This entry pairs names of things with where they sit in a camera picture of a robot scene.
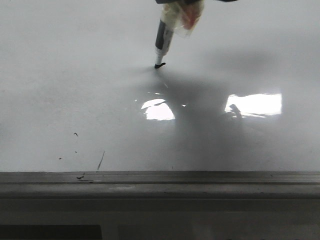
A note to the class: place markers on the black and white whiteboard marker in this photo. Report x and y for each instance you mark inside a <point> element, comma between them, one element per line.
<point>177,16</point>

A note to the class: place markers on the white whiteboard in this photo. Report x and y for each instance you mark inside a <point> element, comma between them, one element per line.
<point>233,113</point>

